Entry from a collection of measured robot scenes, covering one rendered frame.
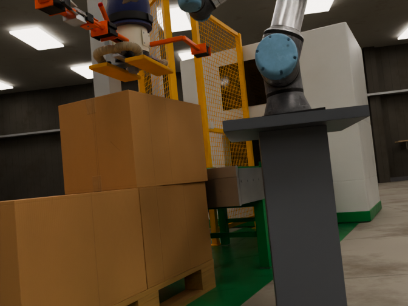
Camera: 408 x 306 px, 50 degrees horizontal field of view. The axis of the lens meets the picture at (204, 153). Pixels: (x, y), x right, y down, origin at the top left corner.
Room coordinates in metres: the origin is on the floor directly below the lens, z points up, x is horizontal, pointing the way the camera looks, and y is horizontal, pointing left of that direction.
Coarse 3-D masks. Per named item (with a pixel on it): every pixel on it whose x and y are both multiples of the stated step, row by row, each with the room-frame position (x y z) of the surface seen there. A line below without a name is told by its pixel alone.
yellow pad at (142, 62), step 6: (144, 54) 2.02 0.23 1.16; (126, 60) 1.95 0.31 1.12; (132, 60) 1.95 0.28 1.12; (138, 60) 1.95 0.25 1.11; (144, 60) 1.96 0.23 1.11; (150, 60) 1.98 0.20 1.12; (138, 66) 2.05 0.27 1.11; (144, 66) 2.06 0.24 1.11; (150, 66) 2.07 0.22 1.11; (156, 66) 2.08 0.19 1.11; (162, 66) 2.11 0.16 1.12; (150, 72) 2.18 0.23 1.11; (156, 72) 2.20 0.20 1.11; (162, 72) 2.21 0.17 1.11; (168, 72) 2.22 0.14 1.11
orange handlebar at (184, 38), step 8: (40, 0) 1.51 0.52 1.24; (48, 0) 1.51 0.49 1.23; (72, 8) 1.63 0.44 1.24; (88, 24) 1.77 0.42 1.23; (96, 24) 1.79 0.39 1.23; (112, 40) 2.00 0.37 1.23; (128, 40) 2.04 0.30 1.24; (160, 40) 2.12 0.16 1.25; (168, 40) 2.10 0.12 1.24; (176, 40) 2.09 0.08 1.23; (184, 40) 2.10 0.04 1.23
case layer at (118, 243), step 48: (96, 192) 1.53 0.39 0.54; (144, 192) 1.80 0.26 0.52; (192, 192) 2.16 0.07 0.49; (0, 240) 1.26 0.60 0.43; (48, 240) 1.32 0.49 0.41; (96, 240) 1.51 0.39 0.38; (144, 240) 1.77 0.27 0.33; (192, 240) 2.12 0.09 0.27; (0, 288) 1.26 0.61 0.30; (48, 288) 1.31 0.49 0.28; (96, 288) 1.50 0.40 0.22; (144, 288) 1.74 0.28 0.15
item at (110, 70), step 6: (90, 66) 2.01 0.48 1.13; (96, 66) 2.01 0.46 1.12; (102, 66) 2.00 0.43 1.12; (108, 66) 2.00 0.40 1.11; (114, 66) 2.05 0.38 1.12; (102, 72) 2.09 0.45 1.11; (108, 72) 2.11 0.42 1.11; (114, 72) 2.12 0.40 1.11; (120, 72) 2.13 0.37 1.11; (126, 72) 2.16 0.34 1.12; (120, 78) 2.25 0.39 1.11; (126, 78) 2.26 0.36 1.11; (132, 78) 2.27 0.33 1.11; (138, 78) 2.29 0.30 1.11
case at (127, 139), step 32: (128, 96) 1.76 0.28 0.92; (64, 128) 1.93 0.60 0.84; (96, 128) 1.85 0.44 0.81; (128, 128) 1.77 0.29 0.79; (160, 128) 1.94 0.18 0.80; (192, 128) 2.19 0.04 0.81; (64, 160) 1.94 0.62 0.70; (96, 160) 1.85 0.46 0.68; (128, 160) 1.77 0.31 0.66; (160, 160) 1.92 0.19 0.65; (192, 160) 2.16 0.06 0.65
